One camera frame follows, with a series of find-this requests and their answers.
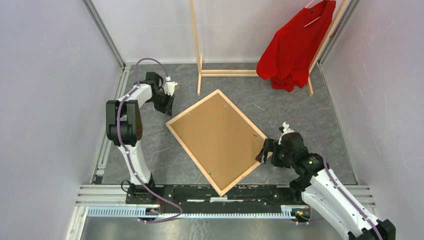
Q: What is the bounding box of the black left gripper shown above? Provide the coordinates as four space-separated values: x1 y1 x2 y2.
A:
148 91 176 117

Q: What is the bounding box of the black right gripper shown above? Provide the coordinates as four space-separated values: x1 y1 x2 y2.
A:
254 138 295 169

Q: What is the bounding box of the brown backing board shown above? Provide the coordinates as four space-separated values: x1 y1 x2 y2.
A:
169 93 268 192

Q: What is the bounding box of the white wooden picture frame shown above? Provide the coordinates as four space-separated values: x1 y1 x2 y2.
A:
165 89 273 198

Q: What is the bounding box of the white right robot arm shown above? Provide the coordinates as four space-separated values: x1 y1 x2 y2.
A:
256 131 396 240

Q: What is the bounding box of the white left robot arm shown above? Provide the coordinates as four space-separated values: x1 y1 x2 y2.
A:
105 72 178 204

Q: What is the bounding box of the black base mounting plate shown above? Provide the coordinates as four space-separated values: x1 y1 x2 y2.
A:
125 184 309 215

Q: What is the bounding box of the red t-shirt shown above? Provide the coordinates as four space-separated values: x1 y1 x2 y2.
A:
256 0 336 92

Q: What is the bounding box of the wooden clothes rack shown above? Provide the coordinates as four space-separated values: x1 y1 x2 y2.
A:
188 0 353 95

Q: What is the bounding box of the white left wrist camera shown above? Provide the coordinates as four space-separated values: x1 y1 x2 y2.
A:
163 76 178 97

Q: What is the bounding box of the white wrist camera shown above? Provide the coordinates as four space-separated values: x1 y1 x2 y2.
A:
163 76 178 97
278 121 295 145

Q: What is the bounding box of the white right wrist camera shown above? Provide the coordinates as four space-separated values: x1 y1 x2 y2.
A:
278 121 295 145

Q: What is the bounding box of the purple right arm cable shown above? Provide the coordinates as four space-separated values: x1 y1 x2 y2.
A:
284 115 385 240

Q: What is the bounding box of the aluminium rail with cable comb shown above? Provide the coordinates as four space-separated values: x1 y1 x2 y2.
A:
74 184 377 220

